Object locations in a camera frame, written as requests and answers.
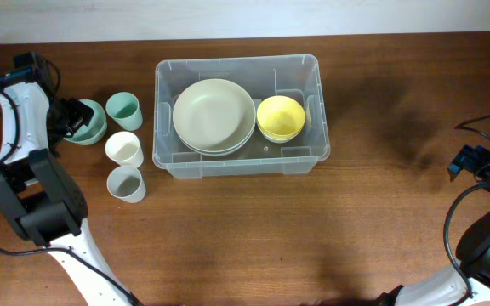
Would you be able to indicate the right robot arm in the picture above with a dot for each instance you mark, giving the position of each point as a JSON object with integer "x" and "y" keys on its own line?
{"x": 466, "y": 281}

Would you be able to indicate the grey translucent cup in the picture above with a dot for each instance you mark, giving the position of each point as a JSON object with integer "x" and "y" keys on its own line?
{"x": 126, "y": 183}

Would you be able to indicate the cream white cup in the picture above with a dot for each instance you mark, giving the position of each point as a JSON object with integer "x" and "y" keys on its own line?
{"x": 124, "y": 148}

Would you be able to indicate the white small bowl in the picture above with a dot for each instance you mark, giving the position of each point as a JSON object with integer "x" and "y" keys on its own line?
{"x": 278, "y": 139}

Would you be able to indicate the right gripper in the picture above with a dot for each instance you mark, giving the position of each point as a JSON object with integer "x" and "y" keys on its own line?
{"x": 469, "y": 159}

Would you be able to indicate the beige bowl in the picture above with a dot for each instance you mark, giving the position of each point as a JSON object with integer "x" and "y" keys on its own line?
{"x": 213, "y": 104}
{"x": 228, "y": 141}

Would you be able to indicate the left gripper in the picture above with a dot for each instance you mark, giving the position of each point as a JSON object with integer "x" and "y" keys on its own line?
{"x": 82, "y": 113}

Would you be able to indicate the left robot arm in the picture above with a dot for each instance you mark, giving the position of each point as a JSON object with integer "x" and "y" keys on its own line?
{"x": 39, "y": 199}

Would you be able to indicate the mint green cup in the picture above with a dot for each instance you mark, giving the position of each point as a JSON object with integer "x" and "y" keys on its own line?
{"x": 124, "y": 109}

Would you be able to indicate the clear plastic storage bin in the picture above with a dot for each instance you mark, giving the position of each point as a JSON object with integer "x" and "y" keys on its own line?
{"x": 297, "y": 76}

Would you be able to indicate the mint green small bowl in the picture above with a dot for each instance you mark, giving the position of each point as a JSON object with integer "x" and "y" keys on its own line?
{"x": 92, "y": 133}

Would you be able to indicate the yellow small bowl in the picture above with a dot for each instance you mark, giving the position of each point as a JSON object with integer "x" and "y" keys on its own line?
{"x": 281, "y": 115}

